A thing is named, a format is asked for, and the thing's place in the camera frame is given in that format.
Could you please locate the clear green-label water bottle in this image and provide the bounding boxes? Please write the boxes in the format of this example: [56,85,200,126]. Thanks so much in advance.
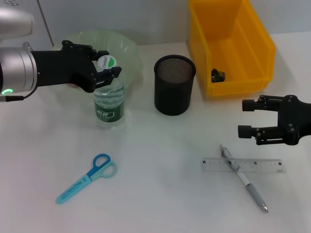
[93,55,125,130]

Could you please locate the green plastic wrapper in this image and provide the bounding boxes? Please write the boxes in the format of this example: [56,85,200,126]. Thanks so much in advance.
[210,68,227,83]

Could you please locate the yellow plastic bin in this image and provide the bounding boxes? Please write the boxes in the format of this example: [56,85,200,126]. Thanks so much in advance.
[188,0,276,99]

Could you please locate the white grey pen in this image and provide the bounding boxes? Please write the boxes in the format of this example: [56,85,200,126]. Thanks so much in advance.
[220,143,269,214]

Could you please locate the blue teal scissors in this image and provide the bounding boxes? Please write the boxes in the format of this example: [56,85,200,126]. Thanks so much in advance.
[55,153,118,205]

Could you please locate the black mesh pen holder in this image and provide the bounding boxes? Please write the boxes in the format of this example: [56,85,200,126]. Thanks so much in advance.
[153,55,197,117]

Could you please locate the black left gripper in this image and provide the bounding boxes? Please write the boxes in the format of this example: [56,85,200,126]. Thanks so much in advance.
[31,40,122,94]

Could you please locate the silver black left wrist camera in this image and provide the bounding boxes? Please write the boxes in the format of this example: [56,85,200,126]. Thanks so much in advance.
[0,0,35,46]

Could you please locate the clear plastic ruler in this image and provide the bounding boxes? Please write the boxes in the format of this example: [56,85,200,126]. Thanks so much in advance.
[202,157,287,173]

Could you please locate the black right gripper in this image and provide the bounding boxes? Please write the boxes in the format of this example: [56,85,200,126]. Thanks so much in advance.
[237,94,311,146]

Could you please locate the translucent green fruit plate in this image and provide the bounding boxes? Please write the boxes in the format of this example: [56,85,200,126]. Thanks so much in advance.
[50,29,145,98]

